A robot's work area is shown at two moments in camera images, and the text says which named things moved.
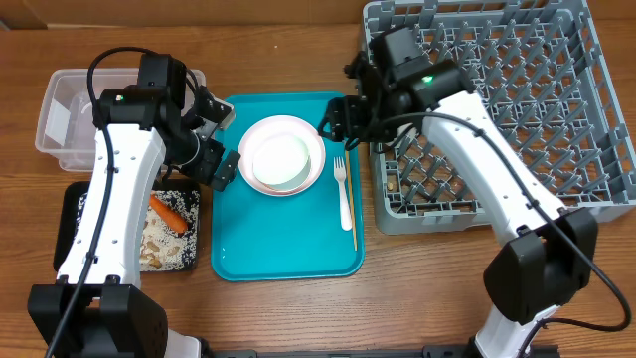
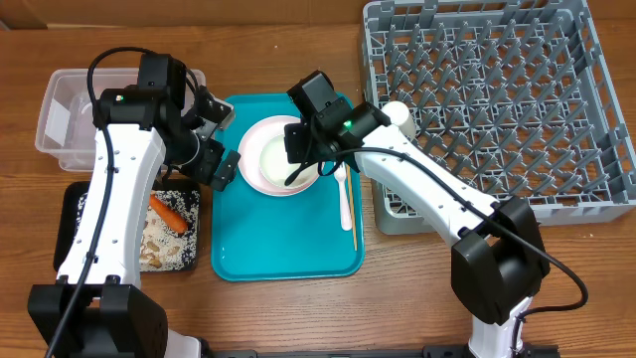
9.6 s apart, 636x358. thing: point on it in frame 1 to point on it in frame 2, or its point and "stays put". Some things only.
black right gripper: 340,119 to 296,144
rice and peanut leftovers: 163,249 stays put
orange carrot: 167,216 stays put
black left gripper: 208,170 stays put
